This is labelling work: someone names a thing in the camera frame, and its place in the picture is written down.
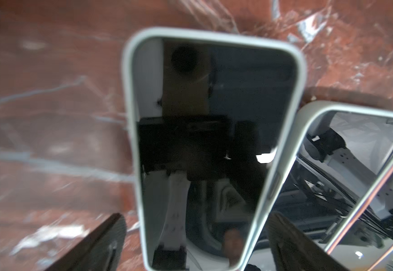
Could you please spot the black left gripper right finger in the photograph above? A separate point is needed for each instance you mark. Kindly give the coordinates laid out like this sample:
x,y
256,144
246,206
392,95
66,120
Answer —
x,y
293,251

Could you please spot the black phone in box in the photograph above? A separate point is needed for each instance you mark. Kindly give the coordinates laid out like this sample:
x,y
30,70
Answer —
x,y
208,118

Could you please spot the black phone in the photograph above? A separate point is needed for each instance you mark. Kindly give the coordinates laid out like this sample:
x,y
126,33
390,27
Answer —
x,y
208,118
334,153

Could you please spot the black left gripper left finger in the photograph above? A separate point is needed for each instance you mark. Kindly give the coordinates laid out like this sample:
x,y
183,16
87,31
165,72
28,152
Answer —
x,y
100,250

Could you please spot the phone with pink case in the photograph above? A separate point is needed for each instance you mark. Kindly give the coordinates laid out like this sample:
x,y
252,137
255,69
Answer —
x,y
359,238

